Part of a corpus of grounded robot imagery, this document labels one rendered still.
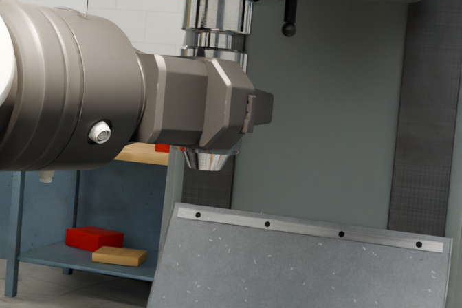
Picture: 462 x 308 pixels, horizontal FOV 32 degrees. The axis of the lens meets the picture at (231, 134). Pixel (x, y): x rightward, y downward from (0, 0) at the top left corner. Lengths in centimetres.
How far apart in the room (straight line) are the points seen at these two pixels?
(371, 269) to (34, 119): 56
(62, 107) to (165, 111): 7
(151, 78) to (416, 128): 48
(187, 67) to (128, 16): 475
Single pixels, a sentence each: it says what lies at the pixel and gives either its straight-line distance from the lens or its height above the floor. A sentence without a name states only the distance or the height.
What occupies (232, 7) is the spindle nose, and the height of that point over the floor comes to 130.
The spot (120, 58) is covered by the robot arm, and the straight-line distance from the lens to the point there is 43.
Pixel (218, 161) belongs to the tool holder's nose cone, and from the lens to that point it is 54.
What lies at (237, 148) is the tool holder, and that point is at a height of 120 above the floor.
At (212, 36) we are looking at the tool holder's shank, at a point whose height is 128.
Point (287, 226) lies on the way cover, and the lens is 91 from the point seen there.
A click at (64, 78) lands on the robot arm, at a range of 40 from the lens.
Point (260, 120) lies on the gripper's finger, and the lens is 54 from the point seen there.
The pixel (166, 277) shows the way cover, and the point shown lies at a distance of 93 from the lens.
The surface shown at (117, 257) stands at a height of 27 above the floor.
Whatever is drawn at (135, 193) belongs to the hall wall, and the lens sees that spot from 518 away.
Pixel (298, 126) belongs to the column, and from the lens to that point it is 91.
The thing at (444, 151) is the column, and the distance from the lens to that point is 89.
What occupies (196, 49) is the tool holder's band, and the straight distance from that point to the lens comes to 53.
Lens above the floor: 124
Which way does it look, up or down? 3 degrees down
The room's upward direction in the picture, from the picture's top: 5 degrees clockwise
